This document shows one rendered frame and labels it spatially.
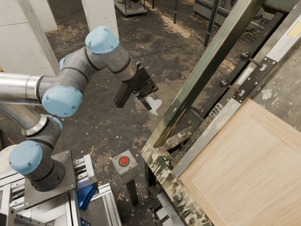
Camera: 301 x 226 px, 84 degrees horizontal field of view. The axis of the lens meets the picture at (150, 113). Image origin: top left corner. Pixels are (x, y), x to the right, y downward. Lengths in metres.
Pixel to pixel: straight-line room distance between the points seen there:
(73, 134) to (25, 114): 1.67
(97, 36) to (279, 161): 0.77
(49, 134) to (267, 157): 0.93
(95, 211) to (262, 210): 1.29
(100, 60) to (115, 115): 2.04
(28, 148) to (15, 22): 2.04
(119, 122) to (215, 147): 1.72
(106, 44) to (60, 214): 0.82
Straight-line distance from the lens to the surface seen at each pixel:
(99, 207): 1.75
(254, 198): 0.90
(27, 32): 2.71
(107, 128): 2.37
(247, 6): 0.93
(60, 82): 0.44
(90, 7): 4.18
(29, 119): 0.84
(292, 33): 0.85
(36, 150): 0.81
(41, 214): 1.06
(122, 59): 0.49
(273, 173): 0.85
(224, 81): 0.73
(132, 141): 2.20
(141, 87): 0.58
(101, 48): 0.46
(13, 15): 2.67
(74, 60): 0.51
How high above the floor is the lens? 1.86
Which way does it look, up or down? 49 degrees down
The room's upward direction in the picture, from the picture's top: straight up
